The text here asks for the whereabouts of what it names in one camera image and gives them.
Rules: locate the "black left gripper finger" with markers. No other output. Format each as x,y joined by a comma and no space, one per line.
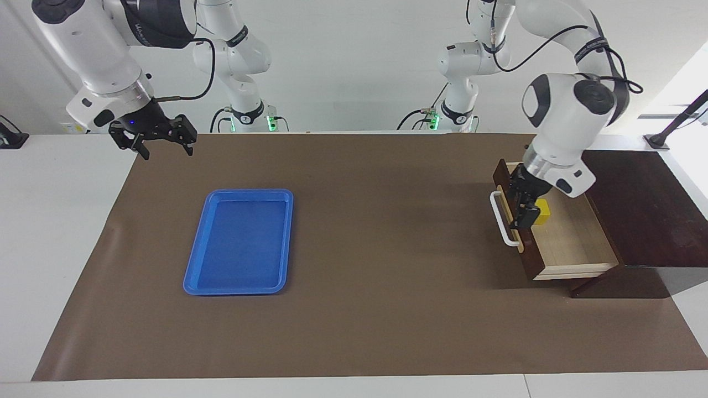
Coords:
528,216
514,205

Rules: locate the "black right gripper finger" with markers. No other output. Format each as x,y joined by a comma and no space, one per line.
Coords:
185,132
130,139

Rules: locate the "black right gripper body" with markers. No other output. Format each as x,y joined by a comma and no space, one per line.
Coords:
146,124

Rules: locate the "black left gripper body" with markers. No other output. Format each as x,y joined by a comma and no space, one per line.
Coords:
528,185

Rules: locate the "yellow block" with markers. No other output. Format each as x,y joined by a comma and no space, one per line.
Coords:
543,213

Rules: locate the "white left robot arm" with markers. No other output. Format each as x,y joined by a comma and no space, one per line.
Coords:
564,110

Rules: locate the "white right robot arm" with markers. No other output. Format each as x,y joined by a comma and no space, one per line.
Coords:
99,50

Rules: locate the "black device on table edge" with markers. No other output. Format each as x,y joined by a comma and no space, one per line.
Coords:
11,138

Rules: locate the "blue plastic tray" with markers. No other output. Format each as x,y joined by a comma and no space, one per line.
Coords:
238,243

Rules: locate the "dark wooden cabinet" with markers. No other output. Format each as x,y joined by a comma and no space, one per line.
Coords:
652,210

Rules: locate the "brown table mat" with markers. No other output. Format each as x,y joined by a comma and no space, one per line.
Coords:
387,276

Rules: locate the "white wall power outlet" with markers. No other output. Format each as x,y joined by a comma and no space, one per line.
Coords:
74,128

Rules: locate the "black camera stand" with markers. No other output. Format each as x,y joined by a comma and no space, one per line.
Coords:
677,120

